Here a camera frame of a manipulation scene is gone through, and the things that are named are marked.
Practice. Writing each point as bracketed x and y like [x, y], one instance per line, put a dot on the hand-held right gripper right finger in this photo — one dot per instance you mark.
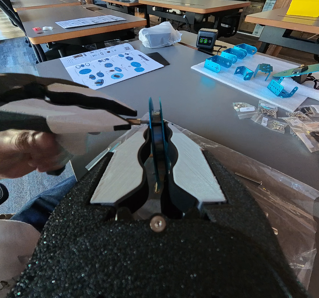
[196, 175]

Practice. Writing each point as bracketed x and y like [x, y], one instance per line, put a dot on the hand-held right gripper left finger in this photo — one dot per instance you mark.
[119, 175]

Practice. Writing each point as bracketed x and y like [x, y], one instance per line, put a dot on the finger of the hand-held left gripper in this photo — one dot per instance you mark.
[82, 118]
[69, 89]

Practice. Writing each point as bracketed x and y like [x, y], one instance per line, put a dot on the brass standoff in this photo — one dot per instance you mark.
[133, 121]
[157, 188]

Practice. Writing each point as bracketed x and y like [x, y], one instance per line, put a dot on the blue round turntable base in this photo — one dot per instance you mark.
[157, 138]

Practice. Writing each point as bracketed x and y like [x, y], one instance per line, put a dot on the wood-edged desk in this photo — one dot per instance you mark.
[112, 2]
[194, 3]
[269, 18]
[44, 2]
[62, 11]

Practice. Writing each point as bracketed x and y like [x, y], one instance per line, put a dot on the person's left hand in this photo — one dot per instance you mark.
[22, 153]

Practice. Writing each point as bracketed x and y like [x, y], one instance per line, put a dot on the open instruction booklet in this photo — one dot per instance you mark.
[74, 60]

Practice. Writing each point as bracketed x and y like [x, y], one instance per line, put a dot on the long silver bolt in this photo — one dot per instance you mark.
[249, 178]

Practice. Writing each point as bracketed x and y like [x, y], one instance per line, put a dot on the small white part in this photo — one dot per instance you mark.
[47, 27]

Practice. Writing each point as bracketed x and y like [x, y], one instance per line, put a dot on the printed paper sheet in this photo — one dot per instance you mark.
[92, 21]

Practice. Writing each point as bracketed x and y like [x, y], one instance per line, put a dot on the large clear plastic bag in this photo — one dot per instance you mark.
[274, 203]

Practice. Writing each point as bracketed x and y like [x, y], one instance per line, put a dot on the pile of small screw bags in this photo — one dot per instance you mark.
[244, 108]

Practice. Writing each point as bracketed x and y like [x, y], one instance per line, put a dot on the black flat plate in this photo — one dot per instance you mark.
[159, 58]

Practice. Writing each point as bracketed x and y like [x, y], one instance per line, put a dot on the white foam sheet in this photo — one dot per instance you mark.
[219, 78]

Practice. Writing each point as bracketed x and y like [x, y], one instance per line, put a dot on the white wrapped grey bundle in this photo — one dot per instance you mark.
[159, 36]

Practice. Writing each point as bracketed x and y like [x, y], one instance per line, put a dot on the blue oval metal plate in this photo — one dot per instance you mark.
[286, 72]

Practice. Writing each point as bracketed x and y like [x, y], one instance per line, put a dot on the black servo motor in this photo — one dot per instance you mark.
[300, 78]

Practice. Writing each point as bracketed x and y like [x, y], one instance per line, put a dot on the dark device with green display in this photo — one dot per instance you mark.
[209, 31]

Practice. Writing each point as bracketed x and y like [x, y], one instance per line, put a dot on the yellow tray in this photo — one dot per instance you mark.
[304, 6]

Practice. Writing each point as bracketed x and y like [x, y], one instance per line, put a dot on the small blue angle bracket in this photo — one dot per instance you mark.
[243, 71]

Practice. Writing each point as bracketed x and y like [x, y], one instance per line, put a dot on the blue U-shaped servo bracket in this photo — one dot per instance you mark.
[245, 47]
[214, 61]
[230, 53]

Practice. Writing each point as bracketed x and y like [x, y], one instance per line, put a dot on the wide blue perforated bracket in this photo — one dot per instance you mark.
[275, 87]

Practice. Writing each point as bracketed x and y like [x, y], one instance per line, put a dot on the teal multi-hole metal bracket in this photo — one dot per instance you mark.
[263, 68]

